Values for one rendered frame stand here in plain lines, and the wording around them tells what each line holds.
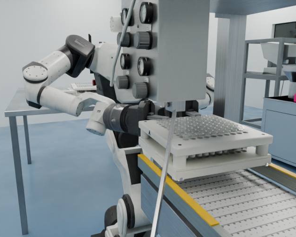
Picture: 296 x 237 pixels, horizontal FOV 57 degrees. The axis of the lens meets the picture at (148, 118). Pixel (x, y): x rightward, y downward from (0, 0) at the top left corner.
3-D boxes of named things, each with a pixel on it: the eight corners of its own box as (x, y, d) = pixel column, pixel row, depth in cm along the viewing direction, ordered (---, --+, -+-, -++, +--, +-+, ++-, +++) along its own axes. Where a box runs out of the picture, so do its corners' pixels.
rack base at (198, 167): (270, 164, 64) (272, 154, 63) (175, 180, 56) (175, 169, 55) (212, 135, 86) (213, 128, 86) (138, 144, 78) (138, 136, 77)
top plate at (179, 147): (273, 144, 63) (274, 135, 62) (175, 157, 54) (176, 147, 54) (213, 120, 85) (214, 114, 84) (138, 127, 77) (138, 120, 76)
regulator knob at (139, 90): (131, 98, 56) (131, 76, 55) (143, 97, 57) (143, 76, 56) (137, 100, 53) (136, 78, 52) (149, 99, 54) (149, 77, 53)
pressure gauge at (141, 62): (137, 75, 55) (137, 56, 54) (143, 75, 55) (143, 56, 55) (144, 76, 52) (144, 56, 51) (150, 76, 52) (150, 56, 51)
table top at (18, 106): (18, 90, 309) (18, 87, 308) (113, 87, 348) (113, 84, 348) (4, 117, 173) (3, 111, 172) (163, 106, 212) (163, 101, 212)
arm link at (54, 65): (7, 67, 90) (50, 43, 106) (12, 98, 98) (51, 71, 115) (37, 81, 88) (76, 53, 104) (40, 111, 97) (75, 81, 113)
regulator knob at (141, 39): (133, 50, 52) (132, 26, 52) (145, 50, 53) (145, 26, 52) (139, 49, 49) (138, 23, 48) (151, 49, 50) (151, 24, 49)
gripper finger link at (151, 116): (164, 121, 75) (146, 119, 79) (170, 119, 78) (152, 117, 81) (164, 115, 75) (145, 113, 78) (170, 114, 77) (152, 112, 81)
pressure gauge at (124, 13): (121, 27, 63) (120, 9, 62) (126, 27, 63) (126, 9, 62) (126, 25, 59) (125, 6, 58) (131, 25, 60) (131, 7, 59)
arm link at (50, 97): (68, 100, 87) (12, 82, 88) (68, 123, 93) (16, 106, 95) (83, 83, 95) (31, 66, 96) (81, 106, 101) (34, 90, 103)
